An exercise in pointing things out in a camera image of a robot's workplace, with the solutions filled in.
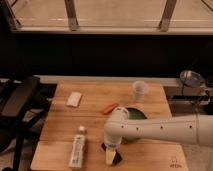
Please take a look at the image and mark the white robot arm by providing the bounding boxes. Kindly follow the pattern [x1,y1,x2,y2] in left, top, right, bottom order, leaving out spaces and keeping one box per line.
[103,106,213,150]

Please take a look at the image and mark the white sponge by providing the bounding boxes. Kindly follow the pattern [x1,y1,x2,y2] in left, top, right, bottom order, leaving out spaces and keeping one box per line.
[66,92,82,107]

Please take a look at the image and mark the white squeeze bottle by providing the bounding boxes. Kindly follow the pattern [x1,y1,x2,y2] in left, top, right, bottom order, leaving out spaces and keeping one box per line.
[69,126,86,169]

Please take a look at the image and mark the orange carrot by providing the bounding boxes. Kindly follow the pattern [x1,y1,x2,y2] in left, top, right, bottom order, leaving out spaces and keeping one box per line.
[102,103,119,115]

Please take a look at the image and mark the green bowl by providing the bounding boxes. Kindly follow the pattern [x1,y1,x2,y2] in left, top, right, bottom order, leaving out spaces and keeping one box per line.
[121,106,149,145]

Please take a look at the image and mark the clear plastic cup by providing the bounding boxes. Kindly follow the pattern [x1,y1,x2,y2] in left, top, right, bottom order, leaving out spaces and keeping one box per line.
[132,81,149,102]

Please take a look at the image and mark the round blue-grey dish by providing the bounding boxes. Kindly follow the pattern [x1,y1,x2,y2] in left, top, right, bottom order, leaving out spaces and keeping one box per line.
[180,70,204,88]

